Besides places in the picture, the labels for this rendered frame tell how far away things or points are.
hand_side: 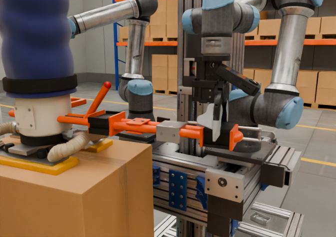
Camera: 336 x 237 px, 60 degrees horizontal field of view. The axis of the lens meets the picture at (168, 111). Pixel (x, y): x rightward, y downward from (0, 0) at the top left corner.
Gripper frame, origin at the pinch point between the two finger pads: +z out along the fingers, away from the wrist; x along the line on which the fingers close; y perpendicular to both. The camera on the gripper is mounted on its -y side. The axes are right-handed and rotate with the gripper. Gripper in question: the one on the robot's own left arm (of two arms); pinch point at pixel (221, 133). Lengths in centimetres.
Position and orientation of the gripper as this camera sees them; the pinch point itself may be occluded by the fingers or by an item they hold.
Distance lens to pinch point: 77.5
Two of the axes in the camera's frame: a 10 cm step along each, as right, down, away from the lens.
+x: -3.9, 1.9, -9.0
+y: -9.2, -0.8, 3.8
